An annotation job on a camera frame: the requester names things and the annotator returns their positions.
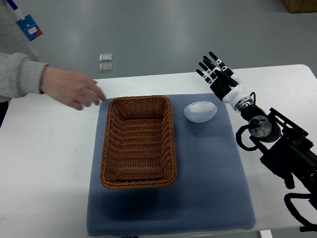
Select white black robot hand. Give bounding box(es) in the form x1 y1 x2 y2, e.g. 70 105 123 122
196 51 249 103

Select light blue egg toy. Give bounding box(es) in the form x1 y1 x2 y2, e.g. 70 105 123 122
183 101 217 123

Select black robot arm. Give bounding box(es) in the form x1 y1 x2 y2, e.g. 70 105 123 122
196 52 317 200

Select grey sweater forearm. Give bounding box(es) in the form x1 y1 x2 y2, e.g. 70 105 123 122
0 0 47 102

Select brown wicker basket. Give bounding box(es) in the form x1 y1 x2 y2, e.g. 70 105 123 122
100 95 177 189

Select person's bare hand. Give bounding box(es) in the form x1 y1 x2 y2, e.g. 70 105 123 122
40 66 106 111

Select upper silver floor plate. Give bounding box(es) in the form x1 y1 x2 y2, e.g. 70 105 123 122
99 53 112 62

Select silver floor plate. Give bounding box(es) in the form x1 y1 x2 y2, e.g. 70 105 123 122
99 63 112 73
99 53 112 62

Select lower silver floor plate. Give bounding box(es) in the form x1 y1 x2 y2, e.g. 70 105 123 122
99 63 112 73

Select blue padded mat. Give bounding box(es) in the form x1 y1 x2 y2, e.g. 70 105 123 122
86 93 257 237

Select black cable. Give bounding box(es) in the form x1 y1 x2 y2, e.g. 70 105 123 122
283 192 317 233

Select blue lanyard badge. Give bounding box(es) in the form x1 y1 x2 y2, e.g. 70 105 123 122
6 0 43 42

